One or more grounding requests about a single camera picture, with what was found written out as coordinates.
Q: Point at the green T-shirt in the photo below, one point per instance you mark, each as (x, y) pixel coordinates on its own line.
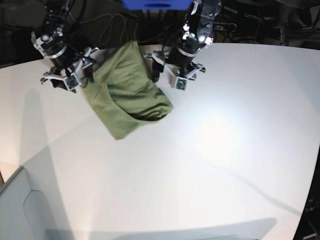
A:
(122, 95)

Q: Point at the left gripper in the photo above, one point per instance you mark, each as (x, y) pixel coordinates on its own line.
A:
(176, 63)

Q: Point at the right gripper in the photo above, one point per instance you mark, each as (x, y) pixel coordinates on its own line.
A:
(67, 62)

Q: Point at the blue box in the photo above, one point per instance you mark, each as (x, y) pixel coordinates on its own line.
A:
(157, 4)

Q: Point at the black power strip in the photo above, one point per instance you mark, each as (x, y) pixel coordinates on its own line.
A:
(225, 27)

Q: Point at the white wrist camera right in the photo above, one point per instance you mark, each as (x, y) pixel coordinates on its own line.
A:
(71, 82)

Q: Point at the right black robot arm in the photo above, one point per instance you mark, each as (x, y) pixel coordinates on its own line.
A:
(61, 40)

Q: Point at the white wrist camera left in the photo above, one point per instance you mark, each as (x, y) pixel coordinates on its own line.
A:
(179, 83)

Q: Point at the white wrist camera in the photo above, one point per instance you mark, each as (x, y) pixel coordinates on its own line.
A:
(71, 82)
(179, 83)

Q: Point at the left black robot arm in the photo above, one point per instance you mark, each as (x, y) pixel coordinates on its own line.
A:
(180, 47)

